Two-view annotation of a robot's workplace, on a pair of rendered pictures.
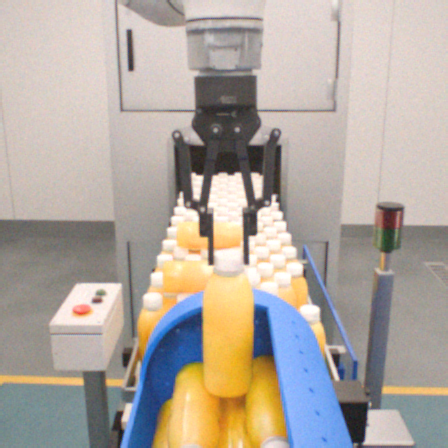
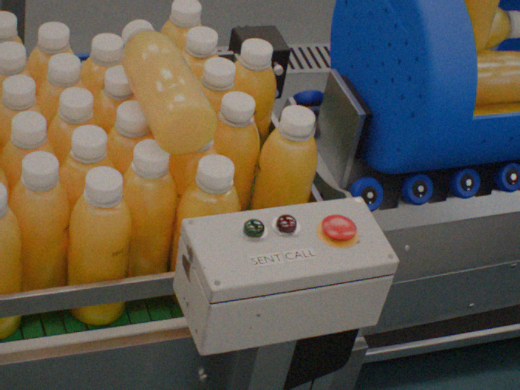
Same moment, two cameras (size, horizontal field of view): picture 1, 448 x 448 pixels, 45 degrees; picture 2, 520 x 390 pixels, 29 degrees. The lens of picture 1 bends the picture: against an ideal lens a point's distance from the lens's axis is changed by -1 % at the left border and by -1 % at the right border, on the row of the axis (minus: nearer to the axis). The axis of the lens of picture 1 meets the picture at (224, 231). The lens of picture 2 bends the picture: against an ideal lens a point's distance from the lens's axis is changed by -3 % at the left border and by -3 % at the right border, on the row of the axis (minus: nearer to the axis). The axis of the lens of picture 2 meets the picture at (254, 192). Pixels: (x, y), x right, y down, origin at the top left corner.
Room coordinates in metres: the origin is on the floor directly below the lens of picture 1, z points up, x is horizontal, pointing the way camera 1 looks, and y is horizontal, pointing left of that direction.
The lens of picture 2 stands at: (1.40, 0.93, 1.80)
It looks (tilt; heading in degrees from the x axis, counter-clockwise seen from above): 40 degrees down; 243
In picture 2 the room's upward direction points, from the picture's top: 12 degrees clockwise
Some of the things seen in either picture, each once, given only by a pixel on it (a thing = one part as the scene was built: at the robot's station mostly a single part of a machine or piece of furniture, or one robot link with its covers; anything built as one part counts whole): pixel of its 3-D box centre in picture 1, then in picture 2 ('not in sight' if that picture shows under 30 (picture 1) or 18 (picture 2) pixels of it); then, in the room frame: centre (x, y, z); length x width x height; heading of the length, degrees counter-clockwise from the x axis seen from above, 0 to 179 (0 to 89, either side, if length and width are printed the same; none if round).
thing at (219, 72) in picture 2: not in sight; (219, 71); (0.98, -0.03, 1.09); 0.04 x 0.04 x 0.02
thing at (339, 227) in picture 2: (81, 309); (338, 228); (0.96, 0.28, 1.11); 0.04 x 0.04 x 0.01
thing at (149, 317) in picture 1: (154, 341); (204, 237); (1.04, 0.15, 0.99); 0.07 x 0.07 x 0.18
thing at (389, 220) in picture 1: (389, 217); not in sight; (1.18, -0.37, 1.23); 0.06 x 0.06 x 0.04
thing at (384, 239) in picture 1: (387, 236); not in sight; (1.18, -0.37, 1.18); 0.06 x 0.06 x 0.05
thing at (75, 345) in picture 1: (90, 323); (283, 273); (1.01, 0.28, 1.05); 0.20 x 0.10 x 0.10; 0
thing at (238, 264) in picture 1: (228, 259); not in sight; (0.67, -0.01, 1.31); 0.04 x 0.04 x 0.02
